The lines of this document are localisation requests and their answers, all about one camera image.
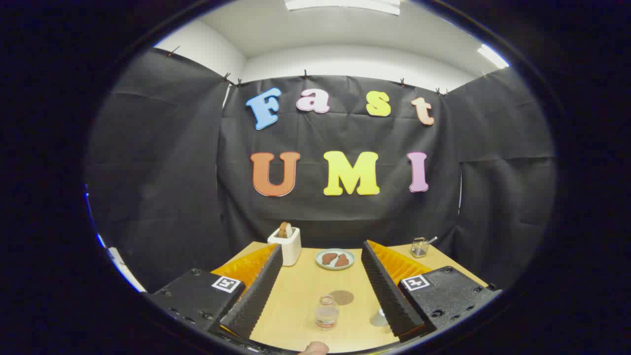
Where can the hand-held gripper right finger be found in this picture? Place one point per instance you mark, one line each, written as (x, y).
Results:
(387, 296)

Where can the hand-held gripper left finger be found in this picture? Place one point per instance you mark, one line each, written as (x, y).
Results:
(256, 296)

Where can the white cup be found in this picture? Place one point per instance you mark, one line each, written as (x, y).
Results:
(378, 319)

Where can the brown round coaster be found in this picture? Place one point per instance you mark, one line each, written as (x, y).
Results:
(343, 298)

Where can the cloudy clear juice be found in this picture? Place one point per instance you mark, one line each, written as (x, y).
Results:
(327, 315)

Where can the clear plastic bottle red label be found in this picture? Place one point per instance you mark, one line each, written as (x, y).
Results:
(327, 320)

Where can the wooden table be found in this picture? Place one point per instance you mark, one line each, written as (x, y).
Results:
(300, 296)

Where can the small glass jar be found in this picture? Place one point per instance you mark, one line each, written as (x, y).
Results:
(418, 249)

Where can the brown food piece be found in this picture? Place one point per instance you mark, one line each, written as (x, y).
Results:
(342, 261)
(329, 258)

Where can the white toaster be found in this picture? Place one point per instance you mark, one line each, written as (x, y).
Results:
(291, 250)

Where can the toasted bread slice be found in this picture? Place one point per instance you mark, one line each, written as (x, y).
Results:
(285, 230)

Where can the pale green plate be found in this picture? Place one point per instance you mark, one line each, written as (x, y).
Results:
(320, 261)

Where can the black backdrop cloth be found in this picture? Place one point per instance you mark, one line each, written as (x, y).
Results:
(162, 172)

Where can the short ceiling light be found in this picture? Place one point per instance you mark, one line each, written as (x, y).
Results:
(493, 56)

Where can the long ceiling light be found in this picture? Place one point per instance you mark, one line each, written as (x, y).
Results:
(345, 6)

